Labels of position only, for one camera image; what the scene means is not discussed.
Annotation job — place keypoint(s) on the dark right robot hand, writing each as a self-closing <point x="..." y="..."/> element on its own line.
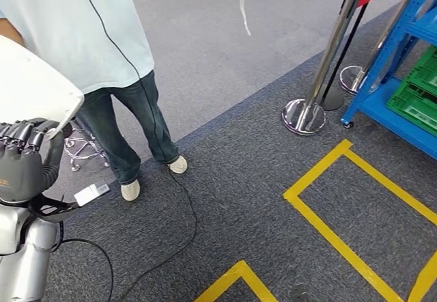
<point x="299" y="294"/>

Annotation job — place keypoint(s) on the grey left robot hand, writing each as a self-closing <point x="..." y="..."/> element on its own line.
<point x="23" y="168"/>

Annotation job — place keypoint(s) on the white curved panel part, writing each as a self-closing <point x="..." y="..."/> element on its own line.
<point x="30" y="87"/>

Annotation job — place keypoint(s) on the blue metal shelf rack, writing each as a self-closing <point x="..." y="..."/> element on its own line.
<point x="386" y="110"/>

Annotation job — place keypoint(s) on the chrome chair base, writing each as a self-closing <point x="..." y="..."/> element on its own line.
<point x="85" y="153"/>

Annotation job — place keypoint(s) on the green plastic crate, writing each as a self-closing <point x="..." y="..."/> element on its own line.
<point x="426" y="71"/>
<point x="413" y="105"/>

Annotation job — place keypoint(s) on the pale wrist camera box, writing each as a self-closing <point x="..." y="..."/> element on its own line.
<point x="88" y="194"/>

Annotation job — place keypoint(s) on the black stanchion post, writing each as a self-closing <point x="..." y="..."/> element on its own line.
<point x="333" y="98"/>

